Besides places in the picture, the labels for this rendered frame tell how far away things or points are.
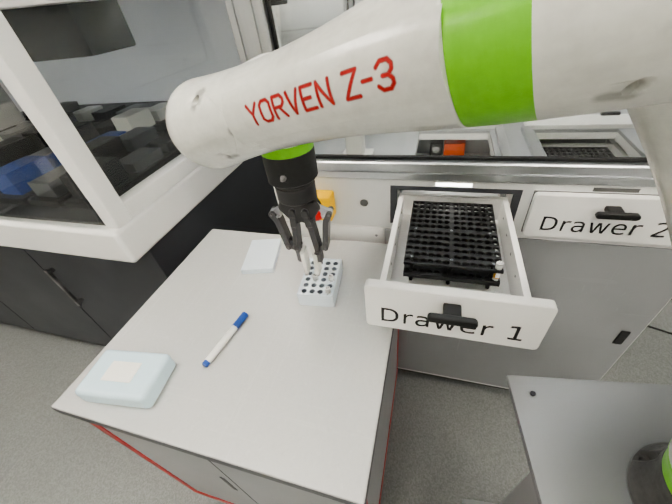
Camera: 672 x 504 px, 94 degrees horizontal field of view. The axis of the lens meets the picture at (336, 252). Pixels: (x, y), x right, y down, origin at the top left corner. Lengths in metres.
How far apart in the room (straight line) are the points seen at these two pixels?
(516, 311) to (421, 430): 0.93
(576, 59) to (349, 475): 0.54
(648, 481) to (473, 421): 0.90
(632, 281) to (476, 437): 0.75
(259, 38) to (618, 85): 0.67
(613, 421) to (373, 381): 0.36
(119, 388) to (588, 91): 0.75
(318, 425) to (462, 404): 0.95
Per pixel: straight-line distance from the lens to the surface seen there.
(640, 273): 1.05
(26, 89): 0.89
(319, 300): 0.72
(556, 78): 0.22
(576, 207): 0.85
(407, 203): 0.84
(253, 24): 0.79
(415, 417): 1.43
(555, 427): 0.64
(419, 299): 0.55
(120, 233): 0.98
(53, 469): 1.86
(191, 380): 0.73
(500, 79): 0.23
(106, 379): 0.77
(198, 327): 0.80
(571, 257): 0.97
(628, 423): 0.69
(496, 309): 0.56
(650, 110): 0.43
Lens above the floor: 1.32
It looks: 40 degrees down
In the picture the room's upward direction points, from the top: 8 degrees counter-clockwise
